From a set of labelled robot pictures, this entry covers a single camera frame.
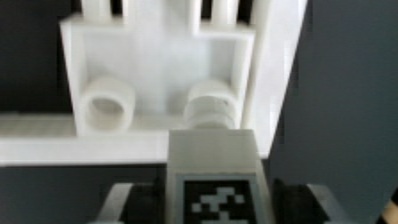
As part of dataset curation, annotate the white chair seat block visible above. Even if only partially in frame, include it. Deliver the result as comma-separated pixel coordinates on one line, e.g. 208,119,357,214
60,0,256,136

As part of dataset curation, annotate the white short leg block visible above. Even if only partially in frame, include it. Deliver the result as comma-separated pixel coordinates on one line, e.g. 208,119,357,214
165,129,275,224

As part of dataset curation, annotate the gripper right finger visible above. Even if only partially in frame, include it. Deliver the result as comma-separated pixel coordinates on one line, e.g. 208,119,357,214
270,179,355,224

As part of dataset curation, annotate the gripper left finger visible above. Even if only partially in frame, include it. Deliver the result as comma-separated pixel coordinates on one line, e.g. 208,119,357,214
87,182,165,224

